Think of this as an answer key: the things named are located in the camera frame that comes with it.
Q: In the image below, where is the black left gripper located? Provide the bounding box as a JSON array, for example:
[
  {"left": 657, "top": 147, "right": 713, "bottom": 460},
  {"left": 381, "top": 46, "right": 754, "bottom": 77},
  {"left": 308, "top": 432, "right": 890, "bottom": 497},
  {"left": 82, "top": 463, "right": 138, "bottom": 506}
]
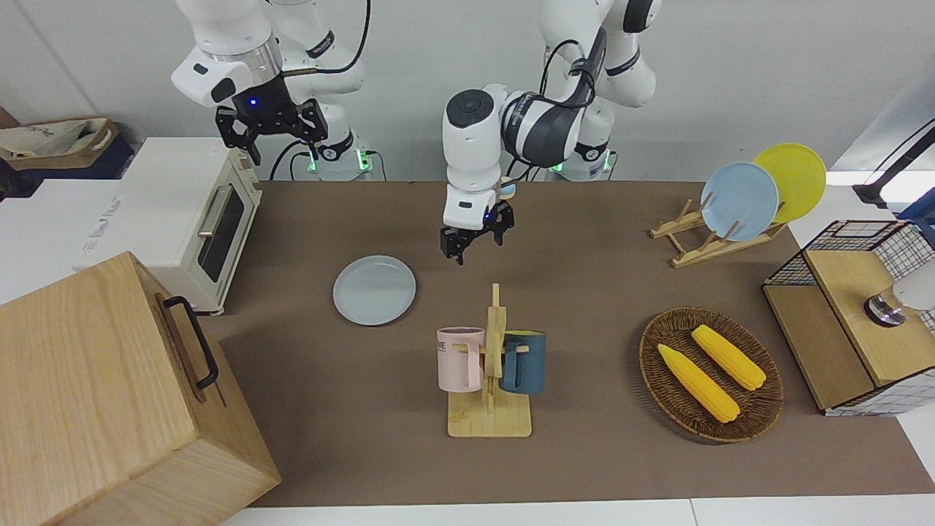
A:
[{"left": 439, "top": 202, "right": 516, "bottom": 267}]

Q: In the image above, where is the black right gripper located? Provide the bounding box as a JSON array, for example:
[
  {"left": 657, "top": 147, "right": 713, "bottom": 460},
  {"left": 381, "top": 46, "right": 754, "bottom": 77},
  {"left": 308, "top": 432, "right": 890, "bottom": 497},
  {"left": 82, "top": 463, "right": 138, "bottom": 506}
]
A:
[{"left": 214, "top": 72, "right": 328, "bottom": 167}]

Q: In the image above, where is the gray plate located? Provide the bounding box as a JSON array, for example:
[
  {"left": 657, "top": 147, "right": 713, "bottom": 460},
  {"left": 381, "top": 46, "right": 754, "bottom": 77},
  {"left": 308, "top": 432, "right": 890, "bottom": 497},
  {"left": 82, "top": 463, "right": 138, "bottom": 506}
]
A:
[{"left": 332, "top": 254, "right": 417, "bottom": 327}]

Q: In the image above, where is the wooden plate rack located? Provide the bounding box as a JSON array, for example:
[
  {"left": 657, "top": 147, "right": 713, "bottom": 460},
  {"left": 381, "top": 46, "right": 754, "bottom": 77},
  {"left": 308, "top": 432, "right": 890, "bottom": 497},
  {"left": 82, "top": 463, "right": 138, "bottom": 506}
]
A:
[{"left": 649, "top": 199, "right": 788, "bottom": 269}]

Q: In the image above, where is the light blue plate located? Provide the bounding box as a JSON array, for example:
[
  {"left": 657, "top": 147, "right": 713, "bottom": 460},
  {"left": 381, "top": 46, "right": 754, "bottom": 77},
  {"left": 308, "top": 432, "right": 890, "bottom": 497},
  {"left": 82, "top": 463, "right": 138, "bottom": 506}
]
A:
[{"left": 701, "top": 161, "right": 780, "bottom": 243}]

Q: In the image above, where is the yellow plate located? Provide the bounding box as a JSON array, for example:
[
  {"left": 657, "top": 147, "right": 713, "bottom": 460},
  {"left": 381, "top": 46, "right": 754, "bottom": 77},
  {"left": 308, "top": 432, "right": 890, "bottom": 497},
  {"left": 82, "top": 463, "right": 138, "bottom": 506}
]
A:
[{"left": 752, "top": 143, "right": 827, "bottom": 224}]

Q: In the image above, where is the pink mug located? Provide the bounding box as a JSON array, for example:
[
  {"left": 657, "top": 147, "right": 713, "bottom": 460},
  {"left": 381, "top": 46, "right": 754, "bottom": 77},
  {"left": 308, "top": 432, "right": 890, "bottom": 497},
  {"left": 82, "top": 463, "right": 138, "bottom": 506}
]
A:
[{"left": 437, "top": 327, "right": 486, "bottom": 392}]

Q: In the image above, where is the dark teal mug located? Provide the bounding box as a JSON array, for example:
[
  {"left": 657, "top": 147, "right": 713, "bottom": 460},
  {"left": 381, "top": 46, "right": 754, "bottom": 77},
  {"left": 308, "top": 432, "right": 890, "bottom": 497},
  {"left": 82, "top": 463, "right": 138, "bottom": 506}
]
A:
[{"left": 500, "top": 330, "right": 547, "bottom": 396}]

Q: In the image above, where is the cream toaster oven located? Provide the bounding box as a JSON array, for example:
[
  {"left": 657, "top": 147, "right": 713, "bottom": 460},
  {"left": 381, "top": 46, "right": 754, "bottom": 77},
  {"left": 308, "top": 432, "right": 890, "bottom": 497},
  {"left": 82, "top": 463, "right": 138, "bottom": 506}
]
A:
[{"left": 79, "top": 137, "right": 264, "bottom": 316}]

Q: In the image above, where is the wooden mug tree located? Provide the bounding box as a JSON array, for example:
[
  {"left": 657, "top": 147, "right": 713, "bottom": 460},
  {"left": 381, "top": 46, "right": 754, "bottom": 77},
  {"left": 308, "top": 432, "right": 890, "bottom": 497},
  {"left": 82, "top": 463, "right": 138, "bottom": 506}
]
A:
[{"left": 447, "top": 283, "right": 533, "bottom": 439}]

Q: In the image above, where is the brown wicker basket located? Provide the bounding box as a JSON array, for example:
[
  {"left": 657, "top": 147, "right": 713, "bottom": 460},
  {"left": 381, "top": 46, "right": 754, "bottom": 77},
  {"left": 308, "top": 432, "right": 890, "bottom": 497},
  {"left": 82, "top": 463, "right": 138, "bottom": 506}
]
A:
[{"left": 639, "top": 307, "right": 785, "bottom": 443}]

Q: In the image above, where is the white printed box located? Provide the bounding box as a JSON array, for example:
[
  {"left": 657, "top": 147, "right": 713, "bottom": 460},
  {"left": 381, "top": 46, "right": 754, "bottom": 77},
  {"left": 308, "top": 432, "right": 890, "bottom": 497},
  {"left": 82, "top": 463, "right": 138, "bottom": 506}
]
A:
[{"left": 0, "top": 179, "right": 126, "bottom": 305}]

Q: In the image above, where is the long yellow corn cob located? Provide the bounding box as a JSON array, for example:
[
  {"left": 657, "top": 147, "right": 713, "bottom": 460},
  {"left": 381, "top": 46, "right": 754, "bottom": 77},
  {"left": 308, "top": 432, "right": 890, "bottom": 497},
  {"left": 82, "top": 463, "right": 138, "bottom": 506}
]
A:
[{"left": 657, "top": 343, "right": 741, "bottom": 424}]

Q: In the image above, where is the short yellow corn cob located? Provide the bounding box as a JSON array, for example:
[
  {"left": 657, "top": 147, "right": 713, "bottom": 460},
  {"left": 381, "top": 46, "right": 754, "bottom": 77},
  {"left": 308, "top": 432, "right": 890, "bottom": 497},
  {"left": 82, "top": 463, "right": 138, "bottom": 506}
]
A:
[{"left": 691, "top": 324, "right": 767, "bottom": 392}]

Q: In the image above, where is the wooden cabinet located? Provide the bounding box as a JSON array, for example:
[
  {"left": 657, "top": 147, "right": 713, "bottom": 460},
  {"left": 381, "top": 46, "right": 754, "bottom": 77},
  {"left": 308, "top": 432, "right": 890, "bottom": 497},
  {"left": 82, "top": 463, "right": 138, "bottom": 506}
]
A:
[{"left": 0, "top": 251, "right": 282, "bottom": 526}]

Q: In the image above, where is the black stand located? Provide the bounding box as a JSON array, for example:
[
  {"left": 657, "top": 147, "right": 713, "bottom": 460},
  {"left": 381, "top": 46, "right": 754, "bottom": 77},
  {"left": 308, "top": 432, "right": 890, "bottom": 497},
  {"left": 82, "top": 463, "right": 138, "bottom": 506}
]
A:
[{"left": 852, "top": 121, "right": 935, "bottom": 210}]

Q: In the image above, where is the silver and white device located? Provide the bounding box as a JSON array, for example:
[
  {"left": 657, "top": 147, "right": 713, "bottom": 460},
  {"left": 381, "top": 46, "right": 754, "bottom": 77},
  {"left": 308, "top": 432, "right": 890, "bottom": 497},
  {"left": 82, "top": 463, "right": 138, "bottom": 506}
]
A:
[{"left": 864, "top": 259, "right": 935, "bottom": 327}]

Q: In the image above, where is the black right base cable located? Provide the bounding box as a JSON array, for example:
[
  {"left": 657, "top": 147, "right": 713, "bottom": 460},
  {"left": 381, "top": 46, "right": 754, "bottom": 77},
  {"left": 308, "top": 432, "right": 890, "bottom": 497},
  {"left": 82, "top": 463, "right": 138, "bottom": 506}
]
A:
[{"left": 268, "top": 140, "right": 316, "bottom": 182}]

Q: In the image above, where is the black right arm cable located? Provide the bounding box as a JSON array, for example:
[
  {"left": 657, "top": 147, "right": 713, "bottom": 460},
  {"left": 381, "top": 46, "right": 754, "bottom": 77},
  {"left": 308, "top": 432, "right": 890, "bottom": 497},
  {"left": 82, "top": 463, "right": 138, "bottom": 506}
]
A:
[{"left": 281, "top": 0, "right": 372, "bottom": 77}]

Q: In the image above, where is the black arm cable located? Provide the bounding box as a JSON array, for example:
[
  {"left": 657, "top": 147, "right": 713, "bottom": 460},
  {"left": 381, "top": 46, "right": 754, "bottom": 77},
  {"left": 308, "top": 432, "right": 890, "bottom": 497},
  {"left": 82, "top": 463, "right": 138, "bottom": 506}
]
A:
[
  {"left": 505, "top": 28, "right": 608, "bottom": 185},
  {"left": 281, "top": 0, "right": 372, "bottom": 77}
]

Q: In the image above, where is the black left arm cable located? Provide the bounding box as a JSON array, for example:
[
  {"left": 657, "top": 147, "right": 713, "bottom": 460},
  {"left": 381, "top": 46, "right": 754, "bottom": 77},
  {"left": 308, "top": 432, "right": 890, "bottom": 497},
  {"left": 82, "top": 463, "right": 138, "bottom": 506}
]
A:
[{"left": 505, "top": 28, "right": 608, "bottom": 185}]

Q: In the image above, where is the black cabinet handle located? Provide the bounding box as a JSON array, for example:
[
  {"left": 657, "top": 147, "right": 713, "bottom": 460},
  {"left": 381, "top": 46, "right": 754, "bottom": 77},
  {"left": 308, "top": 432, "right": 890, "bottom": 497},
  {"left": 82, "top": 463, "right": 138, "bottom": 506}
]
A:
[{"left": 163, "top": 296, "right": 220, "bottom": 390}]

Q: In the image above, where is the wire shelf with wood boards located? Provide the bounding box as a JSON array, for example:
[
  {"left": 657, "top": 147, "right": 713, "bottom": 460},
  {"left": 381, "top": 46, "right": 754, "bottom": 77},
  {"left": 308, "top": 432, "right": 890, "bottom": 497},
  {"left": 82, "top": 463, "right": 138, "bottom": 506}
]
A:
[{"left": 762, "top": 219, "right": 935, "bottom": 418}]

